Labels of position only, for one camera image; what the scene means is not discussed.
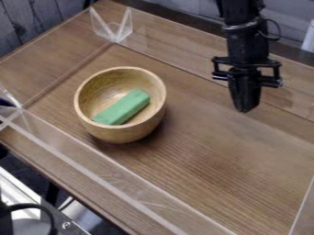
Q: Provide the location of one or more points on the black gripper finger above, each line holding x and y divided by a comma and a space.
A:
252, 90
236, 84

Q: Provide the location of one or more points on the clear acrylic front wall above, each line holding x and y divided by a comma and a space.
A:
102, 184

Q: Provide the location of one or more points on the green rectangular block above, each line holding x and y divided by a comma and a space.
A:
124, 109

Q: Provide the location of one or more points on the grey metal base plate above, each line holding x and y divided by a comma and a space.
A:
66, 227

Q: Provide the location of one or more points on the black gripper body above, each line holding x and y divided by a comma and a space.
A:
247, 46

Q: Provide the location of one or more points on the black table leg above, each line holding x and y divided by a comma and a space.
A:
52, 194

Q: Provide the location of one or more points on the white post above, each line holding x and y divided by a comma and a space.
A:
307, 46

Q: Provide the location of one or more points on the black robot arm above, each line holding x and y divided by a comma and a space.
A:
237, 12

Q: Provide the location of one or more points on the brown wooden bowl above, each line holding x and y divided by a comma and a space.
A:
101, 89

